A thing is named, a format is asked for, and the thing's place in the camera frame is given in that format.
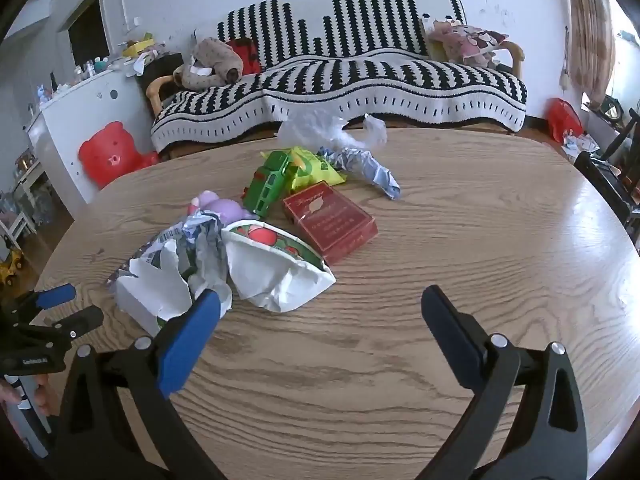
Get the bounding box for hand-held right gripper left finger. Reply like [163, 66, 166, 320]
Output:
[50, 289, 226, 480]

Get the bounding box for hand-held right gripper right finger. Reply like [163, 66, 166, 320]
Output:
[421, 285, 588, 480]

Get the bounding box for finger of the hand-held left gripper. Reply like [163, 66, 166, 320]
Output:
[0, 284, 77, 326]
[12, 306, 105, 347]

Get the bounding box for grey blue paper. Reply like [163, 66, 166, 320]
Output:
[182, 210, 233, 318]

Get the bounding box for person's left hand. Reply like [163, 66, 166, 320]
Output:
[0, 376, 53, 418]

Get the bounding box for yellow toy truck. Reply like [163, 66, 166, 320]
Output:
[0, 247, 26, 288]

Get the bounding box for torn white printed packaging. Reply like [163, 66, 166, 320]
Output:
[107, 225, 193, 338]

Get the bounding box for white bag red green print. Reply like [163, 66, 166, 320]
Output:
[220, 223, 336, 313]

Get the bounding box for purple toy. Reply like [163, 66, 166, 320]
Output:
[187, 190, 261, 223]

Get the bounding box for red bear stool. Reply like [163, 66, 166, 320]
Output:
[77, 121, 160, 190]

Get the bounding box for red box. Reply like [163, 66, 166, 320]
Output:
[282, 181, 379, 266]

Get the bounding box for green toy bus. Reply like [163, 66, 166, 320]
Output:
[242, 150, 296, 220]

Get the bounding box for crumpled blue white paper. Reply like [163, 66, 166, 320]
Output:
[317, 146, 402, 202]

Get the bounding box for white cabinet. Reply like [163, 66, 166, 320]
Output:
[25, 52, 186, 206]

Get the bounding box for yellow green snack packet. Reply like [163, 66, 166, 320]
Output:
[262, 146, 347, 196]

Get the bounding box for black chair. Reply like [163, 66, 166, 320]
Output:
[574, 107, 640, 246]

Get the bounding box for white paper scraps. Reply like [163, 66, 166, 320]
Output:
[561, 130, 601, 161]

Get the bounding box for red plastic bag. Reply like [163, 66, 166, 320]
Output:
[547, 97, 585, 143]

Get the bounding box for clear plastic bag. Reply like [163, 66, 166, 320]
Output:
[276, 114, 389, 153]

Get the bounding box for black bag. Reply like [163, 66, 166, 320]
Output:
[135, 52, 186, 111]

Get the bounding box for black white striped blanket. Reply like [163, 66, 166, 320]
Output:
[150, 0, 528, 156]

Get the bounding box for brown plush toy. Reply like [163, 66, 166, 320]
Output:
[173, 37, 245, 92]

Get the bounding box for pink printed cushion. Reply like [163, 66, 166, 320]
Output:
[422, 19, 510, 68]

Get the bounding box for red cushion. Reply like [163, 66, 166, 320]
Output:
[227, 37, 262, 75]

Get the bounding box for patterned curtain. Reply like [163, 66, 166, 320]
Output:
[562, 0, 618, 106]

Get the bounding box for wooden frame sofa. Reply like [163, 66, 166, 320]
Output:
[146, 40, 526, 161]

